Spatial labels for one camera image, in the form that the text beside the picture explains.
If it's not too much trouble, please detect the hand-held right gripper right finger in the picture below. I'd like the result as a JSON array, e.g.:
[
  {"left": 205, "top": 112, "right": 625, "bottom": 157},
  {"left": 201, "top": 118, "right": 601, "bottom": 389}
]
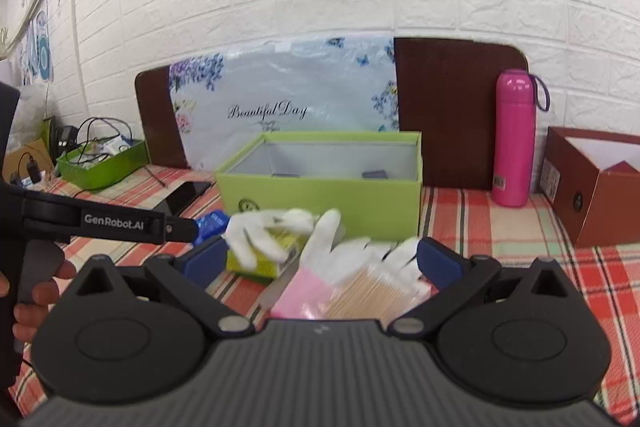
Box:
[{"left": 390, "top": 237, "right": 586, "bottom": 338}]

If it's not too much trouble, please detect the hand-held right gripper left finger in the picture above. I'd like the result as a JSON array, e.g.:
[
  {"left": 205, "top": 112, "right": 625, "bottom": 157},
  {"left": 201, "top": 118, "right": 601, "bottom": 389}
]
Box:
[{"left": 57, "top": 237, "right": 254, "bottom": 340}]

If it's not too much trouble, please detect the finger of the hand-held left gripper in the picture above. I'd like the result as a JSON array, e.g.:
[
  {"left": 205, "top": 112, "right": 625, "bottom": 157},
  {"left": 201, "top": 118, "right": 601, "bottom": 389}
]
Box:
[{"left": 162, "top": 214, "right": 201, "bottom": 244}]

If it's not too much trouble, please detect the blue plastic container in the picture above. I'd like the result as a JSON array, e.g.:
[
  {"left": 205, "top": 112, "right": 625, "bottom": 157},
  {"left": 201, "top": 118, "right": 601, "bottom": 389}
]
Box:
[{"left": 195, "top": 209, "right": 232, "bottom": 245}]

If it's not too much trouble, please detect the white glove pink cuff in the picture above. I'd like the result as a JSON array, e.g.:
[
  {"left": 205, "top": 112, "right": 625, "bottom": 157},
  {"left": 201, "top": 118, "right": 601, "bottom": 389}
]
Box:
[{"left": 270, "top": 208, "right": 426, "bottom": 320}]

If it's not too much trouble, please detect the large green cardboard box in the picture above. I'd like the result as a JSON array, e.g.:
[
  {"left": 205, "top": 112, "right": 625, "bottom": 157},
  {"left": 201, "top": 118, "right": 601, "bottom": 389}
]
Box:
[{"left": 215, "top": 131, "right": 425, "bottom": 240}]

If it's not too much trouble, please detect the person's left hand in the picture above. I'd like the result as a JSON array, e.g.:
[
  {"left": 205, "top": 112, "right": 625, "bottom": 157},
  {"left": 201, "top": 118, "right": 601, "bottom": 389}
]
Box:
[{"left": 14, "top": 259, "right": 77, "bottom": 344}]

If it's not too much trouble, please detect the black smartphone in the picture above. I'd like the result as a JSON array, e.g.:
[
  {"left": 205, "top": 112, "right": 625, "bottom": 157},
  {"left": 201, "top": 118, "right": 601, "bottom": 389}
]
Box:
[{"left": 159, "top": 181, "right": 213, "bottom": 218}]

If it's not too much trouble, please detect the small green printed box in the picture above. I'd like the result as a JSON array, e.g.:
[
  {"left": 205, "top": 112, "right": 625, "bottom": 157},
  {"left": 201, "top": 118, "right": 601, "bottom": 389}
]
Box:
[{"left": 226, "top": 227, "right": 301, "bottom": 279}]

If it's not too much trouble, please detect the plaid tablecloth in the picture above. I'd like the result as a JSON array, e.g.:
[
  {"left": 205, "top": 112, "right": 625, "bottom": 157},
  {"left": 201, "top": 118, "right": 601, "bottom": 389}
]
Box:
[{"left": 10, "top": 164, "right": 640, "bottom": 425}]

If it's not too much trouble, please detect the shallow green tray box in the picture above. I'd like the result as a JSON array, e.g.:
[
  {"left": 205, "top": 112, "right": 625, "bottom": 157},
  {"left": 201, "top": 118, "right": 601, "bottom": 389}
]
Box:
[{"left": 55, "top": 139, "right": 150, "bottom": 190}]

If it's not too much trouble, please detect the plain cardboard carton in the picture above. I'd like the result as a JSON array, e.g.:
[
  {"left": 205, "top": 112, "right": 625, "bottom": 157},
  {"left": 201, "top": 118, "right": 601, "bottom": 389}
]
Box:
[{"left": 5, "top": 137, "right": 53, "bottom": 180}]

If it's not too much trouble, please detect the pack of cotton swabs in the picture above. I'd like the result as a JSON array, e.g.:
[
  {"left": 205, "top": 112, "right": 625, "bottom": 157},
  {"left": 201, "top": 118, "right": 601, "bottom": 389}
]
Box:
[{"left": 320, "top": 257, "right": 433, "bottom": 325}]

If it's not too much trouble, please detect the pink thermos bottle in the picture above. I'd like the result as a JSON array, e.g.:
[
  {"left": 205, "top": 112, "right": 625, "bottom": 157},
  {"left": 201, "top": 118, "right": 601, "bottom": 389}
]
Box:
[{"left": 491, "top": 69, "right": 552, "bottom": 208}]

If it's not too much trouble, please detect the dark brown wooden board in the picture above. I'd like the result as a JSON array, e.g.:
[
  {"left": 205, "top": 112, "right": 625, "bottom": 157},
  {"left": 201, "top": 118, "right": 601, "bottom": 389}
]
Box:
[{"left": 134, "top": 38, "right": 530, "bottom": 192}]

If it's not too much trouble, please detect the brown cardboard box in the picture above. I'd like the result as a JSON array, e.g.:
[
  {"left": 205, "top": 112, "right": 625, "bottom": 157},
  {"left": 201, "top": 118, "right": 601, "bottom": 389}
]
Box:
[{"left": 542, "top": 127, "right": 640, "bottom": 249}]

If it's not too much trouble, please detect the floral plastic sheet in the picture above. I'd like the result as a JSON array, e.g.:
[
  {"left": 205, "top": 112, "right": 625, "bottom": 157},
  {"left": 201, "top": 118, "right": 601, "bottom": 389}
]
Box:
[{"left": 168, "top": 36, "right": 400, "bottom": 172}]

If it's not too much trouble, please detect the black charging cable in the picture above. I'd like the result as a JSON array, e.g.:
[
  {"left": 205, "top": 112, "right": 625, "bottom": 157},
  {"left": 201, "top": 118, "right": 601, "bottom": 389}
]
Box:
[{"left": 142, "top": 164, "right": 167, "bottom": 188}]

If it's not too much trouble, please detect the tangled black cable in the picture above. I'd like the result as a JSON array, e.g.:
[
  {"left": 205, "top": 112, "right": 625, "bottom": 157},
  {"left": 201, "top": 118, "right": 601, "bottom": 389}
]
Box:
[{"left": 75, "top": 117, "right": 135, "bottom": 155}]

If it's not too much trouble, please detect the blue wall poster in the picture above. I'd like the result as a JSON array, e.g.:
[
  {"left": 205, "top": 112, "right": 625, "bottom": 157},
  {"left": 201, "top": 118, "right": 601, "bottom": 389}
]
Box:
[{"left": 15, "top": 7, "right": 56, "bottom": 85}]

